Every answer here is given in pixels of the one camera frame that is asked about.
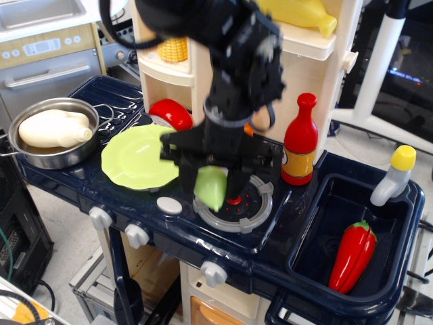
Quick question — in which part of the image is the white stand pole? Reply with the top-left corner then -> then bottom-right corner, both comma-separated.
332,1 -> 432,154

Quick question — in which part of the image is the cream toy kitchen shelf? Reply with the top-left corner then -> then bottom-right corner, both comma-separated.
137,1 -> 363,160

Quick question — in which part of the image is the green toy pear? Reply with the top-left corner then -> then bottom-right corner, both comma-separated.
193,165 -> 227,212

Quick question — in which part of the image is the red toy ketchup bottle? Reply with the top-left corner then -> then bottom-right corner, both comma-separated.
281,93 -> 318,186

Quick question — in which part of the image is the red toy chili pepper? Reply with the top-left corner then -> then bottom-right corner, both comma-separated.
328,220 -> 378,294

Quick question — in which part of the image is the cream toy squash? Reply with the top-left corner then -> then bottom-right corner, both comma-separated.
18,109 -> 93,148

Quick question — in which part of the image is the grey stove knob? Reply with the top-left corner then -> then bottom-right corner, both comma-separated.
89,207 -> 113,231
124,223 -> 150,249
200,261 -> 228,288

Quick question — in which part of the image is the grey right stove knob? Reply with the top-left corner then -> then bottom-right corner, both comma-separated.
200,261 -> 228,288

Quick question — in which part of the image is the stainless steel pot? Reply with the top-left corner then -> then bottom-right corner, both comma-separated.
1,97 -> 114,170

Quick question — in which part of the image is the grey toy stove burner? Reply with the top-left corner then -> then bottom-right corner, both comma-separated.
193,175 -> 274,234

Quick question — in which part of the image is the grey middle stove knob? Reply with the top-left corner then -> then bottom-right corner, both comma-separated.
124,223 -> 150,249

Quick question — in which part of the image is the grey left stove knob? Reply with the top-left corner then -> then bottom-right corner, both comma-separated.
89,207 -> 113,231

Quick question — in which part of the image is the grey toy faucet yellow cap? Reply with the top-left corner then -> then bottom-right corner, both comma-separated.
370,145 -> 417,207

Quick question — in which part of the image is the orange toy carrot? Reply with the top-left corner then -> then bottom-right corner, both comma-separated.
244,123 -> 254,137

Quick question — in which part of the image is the black computer case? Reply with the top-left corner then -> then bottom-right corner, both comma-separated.
0,148 -> 55,295

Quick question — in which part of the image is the light green plastic plate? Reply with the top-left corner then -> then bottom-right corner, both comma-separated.
101,124 -> 179,190

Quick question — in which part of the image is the yellow toy corn cob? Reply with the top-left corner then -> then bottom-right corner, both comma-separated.
157,37 -> 188,62

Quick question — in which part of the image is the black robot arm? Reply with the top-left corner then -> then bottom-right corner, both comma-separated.
126,1 -> 285,198

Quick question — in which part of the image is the grey oval button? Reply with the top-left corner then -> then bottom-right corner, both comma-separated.
156,196 -> 183,215

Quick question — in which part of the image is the navy toy kitchen counter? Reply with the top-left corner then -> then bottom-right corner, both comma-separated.
18,76 -> 425,324

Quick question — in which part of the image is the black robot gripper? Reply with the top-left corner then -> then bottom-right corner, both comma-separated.
160,64 -> 283,199

